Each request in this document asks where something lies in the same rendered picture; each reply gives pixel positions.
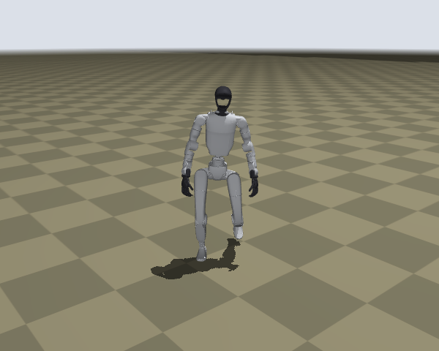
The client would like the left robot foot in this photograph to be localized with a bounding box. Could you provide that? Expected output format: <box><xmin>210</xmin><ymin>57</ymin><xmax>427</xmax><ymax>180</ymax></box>
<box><xmin>233</xmin><ymin>226</ymin><xmax>243</xmax><ymax>239</ymax></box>

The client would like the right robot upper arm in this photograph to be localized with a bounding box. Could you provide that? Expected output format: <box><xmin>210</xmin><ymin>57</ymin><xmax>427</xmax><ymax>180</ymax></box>
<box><xmin>189</xmin><ymin>114</ymin><xmax>208</xmax><ymax>151</ymax></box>

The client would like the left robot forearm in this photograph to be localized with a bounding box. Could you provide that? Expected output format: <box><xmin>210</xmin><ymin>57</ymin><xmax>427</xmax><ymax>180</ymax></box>
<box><xmin>246</xmin><ymin>142</ymin><xmax>258</xmax><ymax>175</ymax></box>

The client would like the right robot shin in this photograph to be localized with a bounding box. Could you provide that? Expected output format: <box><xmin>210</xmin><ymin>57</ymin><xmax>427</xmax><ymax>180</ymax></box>
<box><xmin>195</xmin><ymin>219</ymin><xmax>206</xmax><ymax>249</ymax></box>

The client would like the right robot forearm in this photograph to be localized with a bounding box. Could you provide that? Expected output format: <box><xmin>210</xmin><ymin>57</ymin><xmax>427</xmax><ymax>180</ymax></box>
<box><xmin>181</xmin><ymin>140</ymin><xmax>194</xmax><ymax>175</ymax></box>

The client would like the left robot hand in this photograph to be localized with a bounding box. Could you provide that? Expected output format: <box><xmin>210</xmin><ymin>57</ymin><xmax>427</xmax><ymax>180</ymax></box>
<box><xmin>249</xmin><ymin>170</ymin><xmax>258</xmax><ymax>197</ymax></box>

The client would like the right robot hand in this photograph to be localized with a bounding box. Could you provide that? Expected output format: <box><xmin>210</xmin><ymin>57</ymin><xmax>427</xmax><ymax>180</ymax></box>
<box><xmin>181</xmin><ymin>168</ymin><xmax>193</xmax><ymax>197</ymax></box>

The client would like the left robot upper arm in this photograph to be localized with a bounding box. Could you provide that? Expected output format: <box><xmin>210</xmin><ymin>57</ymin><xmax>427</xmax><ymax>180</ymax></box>
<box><xmin>236</xmin><ymin>116</ymin><xmax>252</xmax><ymax>152</ymax></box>

